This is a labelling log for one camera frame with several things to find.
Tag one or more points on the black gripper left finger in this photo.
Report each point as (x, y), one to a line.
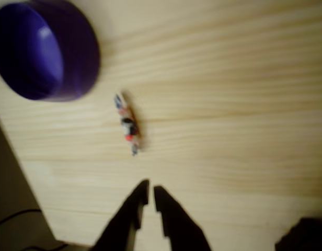
(119, 230)

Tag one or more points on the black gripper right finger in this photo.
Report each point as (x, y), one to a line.
(184, 235)

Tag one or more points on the candy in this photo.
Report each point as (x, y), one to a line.
(128, 125)

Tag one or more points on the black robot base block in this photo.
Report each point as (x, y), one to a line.
(307, 235)

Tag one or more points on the purple bowl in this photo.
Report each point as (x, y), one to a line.
(80, 52)

